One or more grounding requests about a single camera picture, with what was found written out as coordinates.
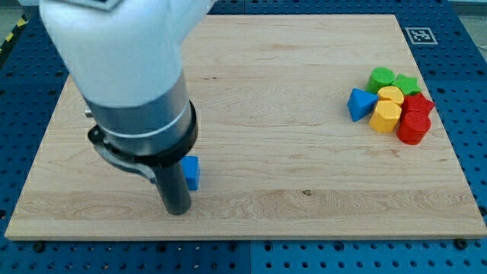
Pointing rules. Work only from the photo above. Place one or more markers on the white fiducial marker tag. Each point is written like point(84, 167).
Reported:
point(421, 36)

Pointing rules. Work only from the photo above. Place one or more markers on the wooden board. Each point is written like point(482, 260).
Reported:
point(280, 157)

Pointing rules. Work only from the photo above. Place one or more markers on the yellow hexagon block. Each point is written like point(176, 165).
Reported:
point(385, 116)

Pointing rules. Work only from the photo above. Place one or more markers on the small yellow cylinder block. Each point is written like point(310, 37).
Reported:
point(391, 93)

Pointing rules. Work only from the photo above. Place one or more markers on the green star block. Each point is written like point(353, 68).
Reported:
point(408, 85)

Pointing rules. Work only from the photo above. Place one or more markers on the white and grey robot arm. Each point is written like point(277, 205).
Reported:
point(125, 58)

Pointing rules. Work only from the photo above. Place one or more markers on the red star block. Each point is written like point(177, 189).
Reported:
point(417, 102)

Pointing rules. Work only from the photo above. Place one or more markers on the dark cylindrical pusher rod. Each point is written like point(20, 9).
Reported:
point(172, 187)

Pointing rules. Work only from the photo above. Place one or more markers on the green cylinder block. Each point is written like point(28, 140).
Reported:
point(380, 77)

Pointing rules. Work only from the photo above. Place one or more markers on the blue triangle block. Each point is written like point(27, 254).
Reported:
point(361, 103)

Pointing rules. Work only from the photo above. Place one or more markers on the red cylinder block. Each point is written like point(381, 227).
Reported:
point(413, 127)

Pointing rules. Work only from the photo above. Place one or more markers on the blue cube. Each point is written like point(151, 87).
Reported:
point(191, 170)

